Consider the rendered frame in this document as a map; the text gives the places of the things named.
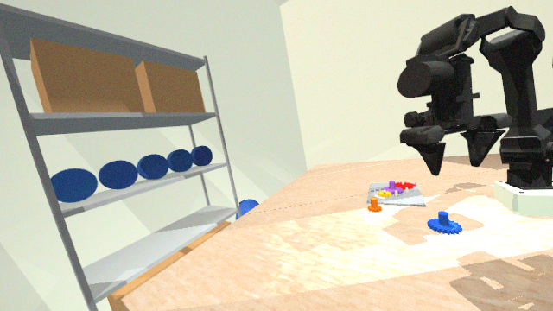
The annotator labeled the red gear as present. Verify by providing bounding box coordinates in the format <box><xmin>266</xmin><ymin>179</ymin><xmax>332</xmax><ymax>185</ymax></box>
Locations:
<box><xmin>395</xmin><ymin>182</ymin><xmax>413</xmax><ymax>189</ymax></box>

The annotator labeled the purple gear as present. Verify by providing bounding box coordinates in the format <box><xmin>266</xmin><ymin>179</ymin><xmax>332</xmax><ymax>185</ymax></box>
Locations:
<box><xmin>384</xmin><ymin>181</ymin><xmax>403</xmax><ymax>194</ymax></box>

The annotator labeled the orange gear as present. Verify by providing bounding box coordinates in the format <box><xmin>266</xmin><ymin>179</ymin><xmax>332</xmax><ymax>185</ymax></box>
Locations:
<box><xmin>368</xmin><ymin>198</ymin><xmax>382</xmax><ymax>212</ymax></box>

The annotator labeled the blue gear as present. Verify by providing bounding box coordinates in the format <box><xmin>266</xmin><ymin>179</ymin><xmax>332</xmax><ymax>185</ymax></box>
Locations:
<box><xmin>427</xmin><ymin>211</ymin><xmax>462</xmax><ymax>235</ymax></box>

